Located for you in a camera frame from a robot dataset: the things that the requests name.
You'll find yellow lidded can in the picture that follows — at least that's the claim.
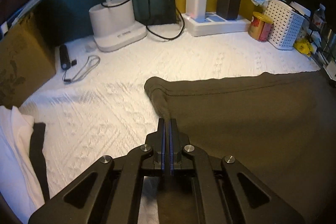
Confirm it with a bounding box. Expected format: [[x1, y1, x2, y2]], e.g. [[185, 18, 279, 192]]
[[248, 11, 273, 42]]

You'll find yellow snack packet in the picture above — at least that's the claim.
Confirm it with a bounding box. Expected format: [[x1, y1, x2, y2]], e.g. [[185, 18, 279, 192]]
[[293, 39, 317, 56]]

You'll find clear water bottle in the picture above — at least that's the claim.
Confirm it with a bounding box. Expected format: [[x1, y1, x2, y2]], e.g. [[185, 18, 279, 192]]
[[312, 4, 327, 30]]

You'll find white power strip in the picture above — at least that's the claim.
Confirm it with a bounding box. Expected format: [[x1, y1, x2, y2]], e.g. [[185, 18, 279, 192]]
[[182, 12, 252, 37]]

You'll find black charger cable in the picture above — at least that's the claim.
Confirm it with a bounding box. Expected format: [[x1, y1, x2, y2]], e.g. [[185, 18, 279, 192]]
[[105, 0, 196, 41]]

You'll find brown t-shirt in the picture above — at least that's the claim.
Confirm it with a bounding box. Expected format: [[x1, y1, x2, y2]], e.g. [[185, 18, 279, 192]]
[[144, 71, 336, 224]]

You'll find white perforated basket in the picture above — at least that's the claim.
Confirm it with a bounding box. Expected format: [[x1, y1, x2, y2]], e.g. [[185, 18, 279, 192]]
[[263, 0, 306, 51]]

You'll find small black flashlight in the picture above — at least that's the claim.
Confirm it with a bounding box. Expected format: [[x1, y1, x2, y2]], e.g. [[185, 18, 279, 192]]
[[59, 44, 71, 70]]

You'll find white lamp base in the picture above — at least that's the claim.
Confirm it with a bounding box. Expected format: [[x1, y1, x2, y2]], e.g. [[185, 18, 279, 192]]
[[89, 0, 147, 52]]

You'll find white garment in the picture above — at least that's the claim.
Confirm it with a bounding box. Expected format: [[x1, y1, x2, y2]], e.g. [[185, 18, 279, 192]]
[[0, 105, 46, 224]]

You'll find grey lanyard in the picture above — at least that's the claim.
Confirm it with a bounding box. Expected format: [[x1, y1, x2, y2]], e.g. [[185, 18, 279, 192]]
[[62, 55, 101, 83]]

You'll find white table cover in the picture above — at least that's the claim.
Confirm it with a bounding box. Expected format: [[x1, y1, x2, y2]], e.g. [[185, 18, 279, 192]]
[[16, 22, 323, 224]]

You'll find black cloth strip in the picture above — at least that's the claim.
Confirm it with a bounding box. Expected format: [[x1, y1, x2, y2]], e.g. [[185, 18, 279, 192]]
[[29, 122, 51, 201]]

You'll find white charger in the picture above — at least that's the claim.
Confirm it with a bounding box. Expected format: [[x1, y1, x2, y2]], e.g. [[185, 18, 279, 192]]
[[186, 0, 206, 20]]

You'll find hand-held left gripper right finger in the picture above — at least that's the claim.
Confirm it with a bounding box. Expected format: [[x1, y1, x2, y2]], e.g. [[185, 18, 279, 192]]
[[169, 118, 306, 224]]

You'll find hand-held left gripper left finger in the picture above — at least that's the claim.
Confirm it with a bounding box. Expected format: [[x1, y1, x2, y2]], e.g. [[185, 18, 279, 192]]
[[28, 118, 166, 224]]

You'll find black charger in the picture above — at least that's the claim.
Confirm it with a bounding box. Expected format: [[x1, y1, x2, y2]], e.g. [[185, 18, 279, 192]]
[[217, 0, 240, 20]]

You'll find brown cardboard box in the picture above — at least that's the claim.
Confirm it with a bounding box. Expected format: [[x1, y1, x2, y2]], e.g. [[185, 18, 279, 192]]
[[0, 11, 57, 109]]

